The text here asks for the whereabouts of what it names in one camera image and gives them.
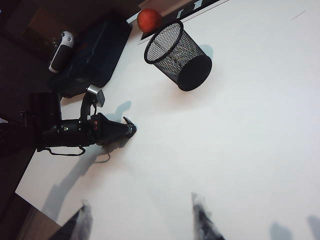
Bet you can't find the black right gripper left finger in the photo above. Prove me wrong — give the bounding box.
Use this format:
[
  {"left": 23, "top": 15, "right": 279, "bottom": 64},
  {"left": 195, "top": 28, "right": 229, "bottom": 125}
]
[{"left": 49, "top": 198, "right": 94, "bottom": 240}]

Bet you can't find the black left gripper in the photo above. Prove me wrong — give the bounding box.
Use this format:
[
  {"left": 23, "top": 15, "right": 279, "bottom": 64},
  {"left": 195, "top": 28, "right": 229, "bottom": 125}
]
[{"left": 56, "top": 112, "right": 138, "bottom": 149}]

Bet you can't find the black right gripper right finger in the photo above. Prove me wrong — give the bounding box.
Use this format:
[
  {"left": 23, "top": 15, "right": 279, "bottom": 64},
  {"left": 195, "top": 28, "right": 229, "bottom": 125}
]
[{"left": 191, "top": 191, "right": 227, "bottom": 240}]

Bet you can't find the black mesh basket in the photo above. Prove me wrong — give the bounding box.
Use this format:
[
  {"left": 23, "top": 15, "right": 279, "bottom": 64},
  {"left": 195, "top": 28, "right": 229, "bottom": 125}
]
[{"left": 143, "top": 20, "right": 213, "bottom": 92}]

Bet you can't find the dark blue case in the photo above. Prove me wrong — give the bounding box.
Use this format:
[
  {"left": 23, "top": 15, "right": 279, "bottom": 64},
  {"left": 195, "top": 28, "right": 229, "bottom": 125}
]
[{"left": 48, "top": 17, "right": 133, "bottom": 98}]

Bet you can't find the white and black handheld controller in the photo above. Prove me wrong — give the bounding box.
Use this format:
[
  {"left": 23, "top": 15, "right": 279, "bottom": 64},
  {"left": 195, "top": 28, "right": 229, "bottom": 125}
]
[{"left": 48, "top": 30, "right": 75, "bottom": 74}]

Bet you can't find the orange round fruit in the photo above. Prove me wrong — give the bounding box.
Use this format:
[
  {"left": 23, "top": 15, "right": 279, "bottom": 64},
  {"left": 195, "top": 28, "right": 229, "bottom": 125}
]
[{"left": 136, "top": 8, "right": 163, "bottom": 33}]

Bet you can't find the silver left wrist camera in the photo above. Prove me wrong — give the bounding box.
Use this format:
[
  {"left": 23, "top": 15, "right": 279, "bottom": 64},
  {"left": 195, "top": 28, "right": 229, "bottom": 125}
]
[{"left": 79, "top": 84, "right": 106, "bottom": 120}]

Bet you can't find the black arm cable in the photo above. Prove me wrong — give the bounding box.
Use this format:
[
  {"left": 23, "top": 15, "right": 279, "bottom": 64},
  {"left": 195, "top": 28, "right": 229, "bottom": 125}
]
[{"left": 36, "top": 145, "right": 86, "bottom": 157}]

